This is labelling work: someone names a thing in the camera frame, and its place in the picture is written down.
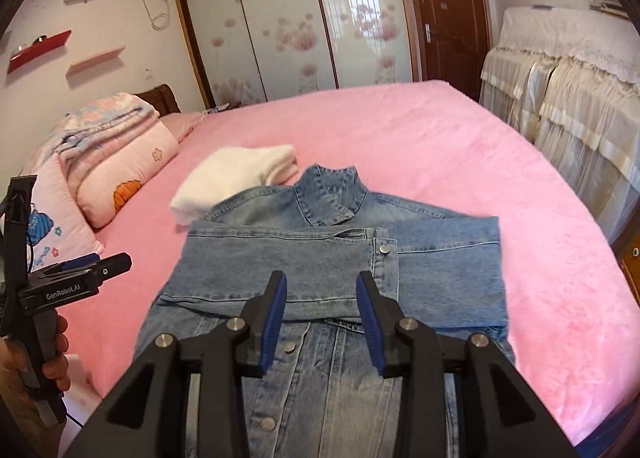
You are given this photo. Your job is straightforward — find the pink bed blanket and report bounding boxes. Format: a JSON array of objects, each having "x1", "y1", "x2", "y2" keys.
[{"x1": 65, "y1": 80, "x2": 640, "y2": 446}]

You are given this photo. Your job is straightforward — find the person's left hand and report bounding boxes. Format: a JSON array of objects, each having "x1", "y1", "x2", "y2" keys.
[{"x1": 42, "y1": 315, "x2": 70, "y2": 391}]

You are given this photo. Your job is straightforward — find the dark wooden headboard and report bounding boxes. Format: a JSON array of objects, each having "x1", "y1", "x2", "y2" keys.
[{"x1": 135, "y1": 83, "x2": 181, "y2": 115}]

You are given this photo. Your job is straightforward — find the red wall shelf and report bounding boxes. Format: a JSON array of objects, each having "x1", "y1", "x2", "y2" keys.
[{"x1": 7, "y1": 30, "x2": 72, "y2": 73}]

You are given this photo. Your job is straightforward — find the blue denim jacket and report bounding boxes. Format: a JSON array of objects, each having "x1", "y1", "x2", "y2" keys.
[{"x1": 132, "y1": 164, "x2": 516, "y2": 458}]

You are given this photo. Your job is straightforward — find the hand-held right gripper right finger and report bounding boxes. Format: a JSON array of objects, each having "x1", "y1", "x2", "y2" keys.
[{"x1": 356, "y1": 271, "x2": 576, "y2": 458}]

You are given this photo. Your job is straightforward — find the brown wooden door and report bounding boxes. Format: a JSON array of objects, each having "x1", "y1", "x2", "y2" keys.
[{"x1": 400, "y1": 0, "x2": 493, "y2": 102}]

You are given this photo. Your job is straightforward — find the folded pink quilt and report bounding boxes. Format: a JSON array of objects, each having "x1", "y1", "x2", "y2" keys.
[{"x1": 60, "y1": 121, "x2": 180, "y2": 230}]

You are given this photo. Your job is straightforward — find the white folded garment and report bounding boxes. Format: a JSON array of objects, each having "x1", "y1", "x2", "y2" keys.
[{"x1": 170, "y1": 143, "x2": 300, "y2": 226}]

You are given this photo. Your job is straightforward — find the lace covered furniture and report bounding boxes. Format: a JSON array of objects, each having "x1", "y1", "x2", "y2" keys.
[{"x1": 479, "y1": 6, "x2": 640, "y2": 244}]

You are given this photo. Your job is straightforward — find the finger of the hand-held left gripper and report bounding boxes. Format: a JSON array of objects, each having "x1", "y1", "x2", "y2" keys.
[
  {"x1": 39, "y1": 253, "x2": 101, "y2": 281},
  {"x1": 94, "y1": 253, "x2": 132, "y2": 285}
]

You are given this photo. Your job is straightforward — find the pink wall shelf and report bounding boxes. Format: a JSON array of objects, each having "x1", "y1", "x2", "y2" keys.
[{"x1": 67, "y1": 46, "x2": 126, "y2": 78}]

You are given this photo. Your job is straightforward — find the pink printed pillow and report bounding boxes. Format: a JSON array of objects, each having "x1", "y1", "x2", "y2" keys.
[{"x1": 27, "y1": 153, "x2": 106, "y2": 274}]

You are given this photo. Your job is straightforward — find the white air conditioner cable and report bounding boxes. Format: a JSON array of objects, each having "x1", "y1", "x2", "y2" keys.
[{"x1": 142, "y1": 0, "x2": 173, "y2": 30}]

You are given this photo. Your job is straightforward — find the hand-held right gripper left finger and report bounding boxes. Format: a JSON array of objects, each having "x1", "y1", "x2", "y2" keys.
[{"x1": 62, "y1": 271, "x2": 287, "y2": 458}]

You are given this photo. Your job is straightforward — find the person's left forearm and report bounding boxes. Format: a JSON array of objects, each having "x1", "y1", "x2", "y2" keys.
[{"x1": 0, "y1": 338, "x2": 38, "y2": 458}]

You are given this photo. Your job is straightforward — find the floral sliding door wardrobe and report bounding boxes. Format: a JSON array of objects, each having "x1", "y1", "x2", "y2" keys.
[{"x1": 170, "y1": 0, "x2": 416, "y2": 109}]

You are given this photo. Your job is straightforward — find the wooden drawer cabinet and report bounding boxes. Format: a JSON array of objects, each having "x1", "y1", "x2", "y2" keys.
[{"x1": 617, "y1": 233, "x2": 640, "y2": 304}]

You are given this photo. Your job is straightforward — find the stack of books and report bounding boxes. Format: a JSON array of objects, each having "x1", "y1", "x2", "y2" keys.
[{"x1": 587, "y1": 0, "x2": 631, "y2": 16}]

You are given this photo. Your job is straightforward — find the folded floral quilt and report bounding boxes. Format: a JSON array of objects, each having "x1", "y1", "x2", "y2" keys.
[{"x1": 37, "y1": 92, "x2": 161, "y2": 164}]

